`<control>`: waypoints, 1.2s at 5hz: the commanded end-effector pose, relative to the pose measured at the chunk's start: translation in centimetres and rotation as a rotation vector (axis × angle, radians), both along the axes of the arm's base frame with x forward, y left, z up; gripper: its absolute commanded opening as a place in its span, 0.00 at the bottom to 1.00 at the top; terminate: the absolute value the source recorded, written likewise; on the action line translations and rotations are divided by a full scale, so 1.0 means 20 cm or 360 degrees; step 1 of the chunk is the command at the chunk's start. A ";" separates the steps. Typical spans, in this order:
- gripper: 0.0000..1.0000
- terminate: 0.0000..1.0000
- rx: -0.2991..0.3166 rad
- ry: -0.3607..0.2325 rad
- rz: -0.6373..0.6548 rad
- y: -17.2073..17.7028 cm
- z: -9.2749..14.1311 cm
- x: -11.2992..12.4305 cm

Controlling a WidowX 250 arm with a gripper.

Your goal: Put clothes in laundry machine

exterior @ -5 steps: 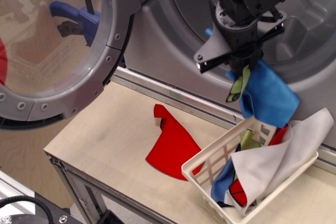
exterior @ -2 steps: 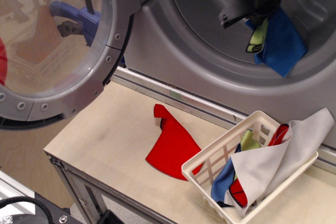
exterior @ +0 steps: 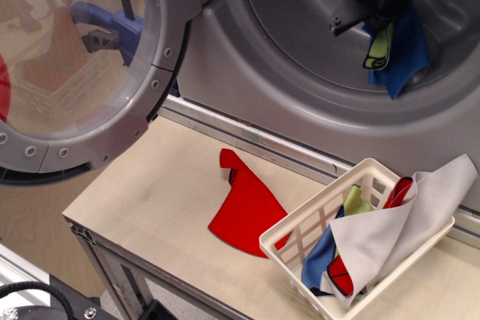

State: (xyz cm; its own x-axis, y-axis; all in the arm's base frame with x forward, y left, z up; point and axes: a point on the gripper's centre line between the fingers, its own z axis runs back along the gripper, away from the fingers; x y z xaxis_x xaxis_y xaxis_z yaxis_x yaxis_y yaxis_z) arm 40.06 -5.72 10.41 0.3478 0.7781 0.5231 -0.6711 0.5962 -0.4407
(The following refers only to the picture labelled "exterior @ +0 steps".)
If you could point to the grey round washer door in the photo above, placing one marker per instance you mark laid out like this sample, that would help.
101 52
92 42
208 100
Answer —
69 104

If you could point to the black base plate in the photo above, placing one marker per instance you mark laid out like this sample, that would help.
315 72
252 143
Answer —
83 307

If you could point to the light green cloth garment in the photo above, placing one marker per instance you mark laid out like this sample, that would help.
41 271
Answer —
378 54

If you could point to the light grey cloth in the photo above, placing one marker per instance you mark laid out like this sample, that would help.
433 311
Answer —
371 245

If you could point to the red cloth in basket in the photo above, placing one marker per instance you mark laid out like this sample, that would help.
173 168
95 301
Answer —
337 270

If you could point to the red cloth on table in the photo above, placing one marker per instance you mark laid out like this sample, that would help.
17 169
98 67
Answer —
249 209

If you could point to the blue clamp handle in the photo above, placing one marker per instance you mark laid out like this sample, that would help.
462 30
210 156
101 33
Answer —
128 31

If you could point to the blue cloth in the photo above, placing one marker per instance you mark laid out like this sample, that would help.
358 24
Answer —
409 54
314 272

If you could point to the cream plastic laundry basket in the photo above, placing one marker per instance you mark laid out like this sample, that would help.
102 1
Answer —
288 242

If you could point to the aluminium table frame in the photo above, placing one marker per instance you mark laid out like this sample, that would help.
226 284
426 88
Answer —
145 218

